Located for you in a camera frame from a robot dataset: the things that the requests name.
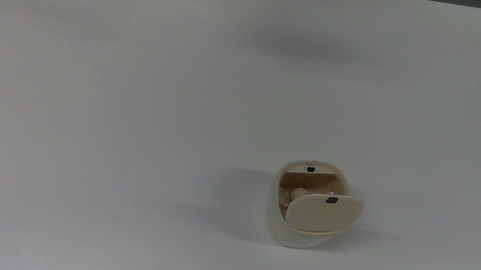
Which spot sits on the beige trash bin lid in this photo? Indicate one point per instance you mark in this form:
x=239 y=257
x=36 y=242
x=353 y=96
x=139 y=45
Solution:
x=323 y=214

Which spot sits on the cream desktop trash bin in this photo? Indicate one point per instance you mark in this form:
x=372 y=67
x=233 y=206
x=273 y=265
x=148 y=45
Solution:
x=281 y=233

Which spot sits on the crumpled white paper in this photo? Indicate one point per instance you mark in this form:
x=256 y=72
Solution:
x=291 y=196

